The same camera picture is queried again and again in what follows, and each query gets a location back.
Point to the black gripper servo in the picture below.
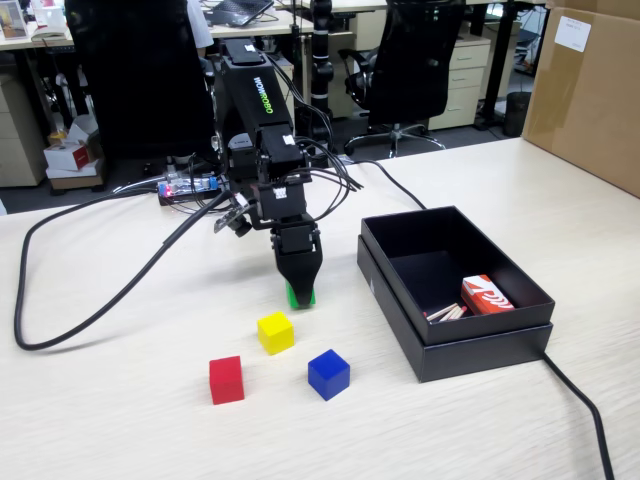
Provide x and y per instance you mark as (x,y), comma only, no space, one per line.
(296,240)

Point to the green wooden cube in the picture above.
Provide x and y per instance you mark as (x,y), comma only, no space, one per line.
(290,297)

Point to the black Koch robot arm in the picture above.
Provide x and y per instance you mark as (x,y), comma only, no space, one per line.
(255,90)

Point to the yellow wooden cube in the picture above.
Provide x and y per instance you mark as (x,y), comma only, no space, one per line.
(275,332)

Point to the blue wooden cube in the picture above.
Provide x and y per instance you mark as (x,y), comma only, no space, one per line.
(327,375)

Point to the red wooden cube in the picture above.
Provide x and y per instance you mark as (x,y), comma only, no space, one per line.
(226,380)

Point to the black cardboard box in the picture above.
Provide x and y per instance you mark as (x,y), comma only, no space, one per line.
(430,240)

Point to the controller board with LEDs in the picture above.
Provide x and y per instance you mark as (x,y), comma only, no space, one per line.
(187,186)

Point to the wooden match red head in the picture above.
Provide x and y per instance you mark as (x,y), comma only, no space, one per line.
(451,315)
(442,310)
(446,313)

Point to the orange white matchbox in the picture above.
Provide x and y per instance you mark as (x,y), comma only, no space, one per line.
(487,295)

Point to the black pole with white rings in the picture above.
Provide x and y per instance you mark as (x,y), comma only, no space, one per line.
(321,55)

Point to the black office chair with armrests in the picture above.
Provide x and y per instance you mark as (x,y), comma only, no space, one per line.
(415,60)

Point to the beige office desk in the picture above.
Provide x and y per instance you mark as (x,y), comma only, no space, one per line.
(260,31)

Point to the beige drawer cabinet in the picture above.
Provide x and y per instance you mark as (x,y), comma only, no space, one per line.
(465,85)

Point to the wide black mesh office chair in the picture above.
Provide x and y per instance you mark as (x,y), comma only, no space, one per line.
(140,75)

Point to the white red small carton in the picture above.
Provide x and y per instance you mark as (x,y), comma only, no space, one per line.
(70,157)

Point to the dark laptop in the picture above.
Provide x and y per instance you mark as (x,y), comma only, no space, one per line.
(240,12)

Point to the black trash bin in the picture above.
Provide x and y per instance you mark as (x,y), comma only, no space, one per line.
(517,115)

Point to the beige desk black legs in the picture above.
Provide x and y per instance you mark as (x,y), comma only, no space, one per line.
(350,6)

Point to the beige low side cabinet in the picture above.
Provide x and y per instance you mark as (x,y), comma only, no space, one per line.
(20,130)

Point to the large brown cardboard box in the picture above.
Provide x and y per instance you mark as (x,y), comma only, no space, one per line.
(590,110)

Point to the framed picture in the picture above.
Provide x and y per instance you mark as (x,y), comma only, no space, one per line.
(12,20)

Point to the small wrist camera board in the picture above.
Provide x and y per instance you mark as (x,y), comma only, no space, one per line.
(234,219)

